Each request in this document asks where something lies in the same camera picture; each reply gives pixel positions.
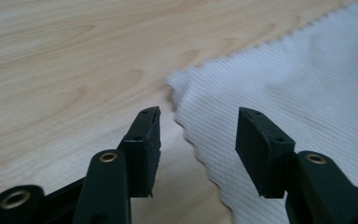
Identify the grey ribbed cloth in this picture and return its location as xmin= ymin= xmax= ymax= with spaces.
xmin=165 ymin=1 xmax=358 ymax=224

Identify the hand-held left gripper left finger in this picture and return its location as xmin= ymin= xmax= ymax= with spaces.
xmin=117 ymin=105 xmax=162 ymax=199

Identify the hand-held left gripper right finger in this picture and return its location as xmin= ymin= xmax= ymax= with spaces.
xmin=235 ymin=106 xmax=296 ymax=200

